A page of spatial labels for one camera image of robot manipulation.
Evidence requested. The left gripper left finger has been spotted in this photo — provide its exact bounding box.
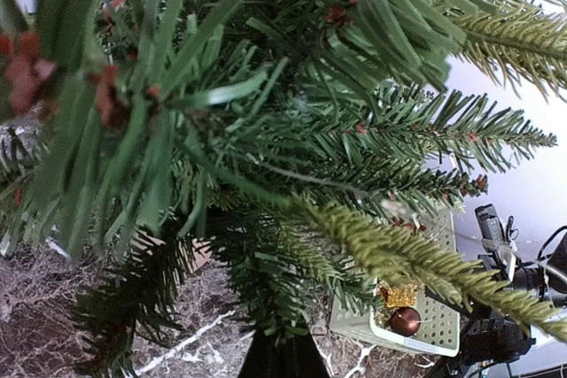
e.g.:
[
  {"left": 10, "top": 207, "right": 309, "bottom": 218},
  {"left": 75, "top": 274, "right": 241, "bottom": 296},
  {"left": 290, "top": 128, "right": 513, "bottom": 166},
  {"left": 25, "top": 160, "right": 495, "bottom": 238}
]
[{"left": 237, "top": 330, "right": 284, "bottom": 378}]

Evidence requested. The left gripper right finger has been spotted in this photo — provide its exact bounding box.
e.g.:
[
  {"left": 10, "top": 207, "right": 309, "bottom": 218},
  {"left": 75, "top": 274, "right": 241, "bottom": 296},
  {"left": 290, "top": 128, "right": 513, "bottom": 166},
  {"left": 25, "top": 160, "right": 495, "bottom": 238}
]
[{"left": 287, "top": 333, "right": 330, "bottom": 378}]

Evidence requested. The small green christmas tree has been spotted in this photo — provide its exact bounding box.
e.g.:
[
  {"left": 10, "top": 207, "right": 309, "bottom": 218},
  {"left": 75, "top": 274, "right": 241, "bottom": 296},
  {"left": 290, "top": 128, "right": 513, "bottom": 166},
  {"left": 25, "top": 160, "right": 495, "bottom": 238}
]
[{"left": 1, "top": 0, "right": 566, "bottom": 377}]

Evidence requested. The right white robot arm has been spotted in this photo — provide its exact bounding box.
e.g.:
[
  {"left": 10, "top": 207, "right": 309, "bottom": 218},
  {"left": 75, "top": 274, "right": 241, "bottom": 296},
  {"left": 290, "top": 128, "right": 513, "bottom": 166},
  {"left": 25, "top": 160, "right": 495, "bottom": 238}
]
[{"left": 427, "top": 226, "right": 566, "bottom": 377}]

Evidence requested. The round wooden tree base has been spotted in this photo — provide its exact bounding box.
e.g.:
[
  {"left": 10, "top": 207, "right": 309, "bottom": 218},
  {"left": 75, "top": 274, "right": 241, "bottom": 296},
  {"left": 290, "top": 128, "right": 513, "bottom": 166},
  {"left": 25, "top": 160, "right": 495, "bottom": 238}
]
[{"left": 183, "top": 239, "right": 212, "bottom": 273}]

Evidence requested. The brown bauble front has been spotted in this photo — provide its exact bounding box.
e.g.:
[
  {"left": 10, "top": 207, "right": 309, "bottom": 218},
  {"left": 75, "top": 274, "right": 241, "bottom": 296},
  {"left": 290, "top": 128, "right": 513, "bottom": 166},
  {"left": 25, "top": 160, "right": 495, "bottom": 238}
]
[{"left": 389, "top": 307, "right": 421, "bottom": 336}]

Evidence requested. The gold gift box ornament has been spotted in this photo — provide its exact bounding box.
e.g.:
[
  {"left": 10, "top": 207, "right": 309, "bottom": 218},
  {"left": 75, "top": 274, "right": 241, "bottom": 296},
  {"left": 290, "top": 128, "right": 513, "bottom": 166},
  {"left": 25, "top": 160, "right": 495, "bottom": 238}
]
[{"left": 377, "top": 282, "right": 419, "bottom": 309}]

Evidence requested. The pale green plastic basket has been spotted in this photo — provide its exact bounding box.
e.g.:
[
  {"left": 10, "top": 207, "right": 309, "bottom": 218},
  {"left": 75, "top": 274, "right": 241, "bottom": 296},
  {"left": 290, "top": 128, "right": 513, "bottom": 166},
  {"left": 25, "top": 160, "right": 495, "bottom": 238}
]
[{"left": 330, "top": 207, "right": 462, "bottom": 358}]

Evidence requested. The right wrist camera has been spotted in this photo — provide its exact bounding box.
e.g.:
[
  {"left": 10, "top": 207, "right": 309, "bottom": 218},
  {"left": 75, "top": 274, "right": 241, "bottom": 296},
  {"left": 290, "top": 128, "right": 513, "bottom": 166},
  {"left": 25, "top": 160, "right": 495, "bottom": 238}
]
[{"left": 475, "top": 204, "right": 510, "bottom": 265}]

